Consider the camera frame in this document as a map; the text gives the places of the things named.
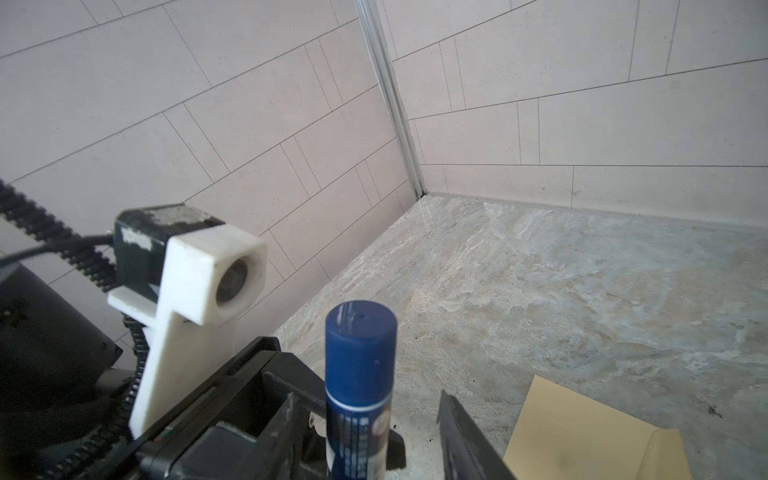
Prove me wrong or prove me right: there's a left black corrugated cable conduit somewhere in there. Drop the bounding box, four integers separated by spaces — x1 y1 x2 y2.
0 179 151 480

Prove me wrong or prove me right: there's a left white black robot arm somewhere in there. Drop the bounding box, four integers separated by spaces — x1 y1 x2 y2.
1 264 407 479

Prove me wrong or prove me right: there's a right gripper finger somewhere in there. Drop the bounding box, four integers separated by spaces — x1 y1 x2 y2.
437 390 516 480

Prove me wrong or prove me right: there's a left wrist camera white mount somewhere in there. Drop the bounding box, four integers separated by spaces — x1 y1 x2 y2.
108 204 268 436

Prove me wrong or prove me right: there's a blue white glue stick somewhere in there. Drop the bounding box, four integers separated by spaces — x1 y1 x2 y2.
325 300 398 479

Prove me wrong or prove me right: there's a tan kraft paper envelope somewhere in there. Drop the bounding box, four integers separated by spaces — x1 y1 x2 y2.
503 376 691 480

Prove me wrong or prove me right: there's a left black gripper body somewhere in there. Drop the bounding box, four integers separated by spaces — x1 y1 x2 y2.
101 337 407 479

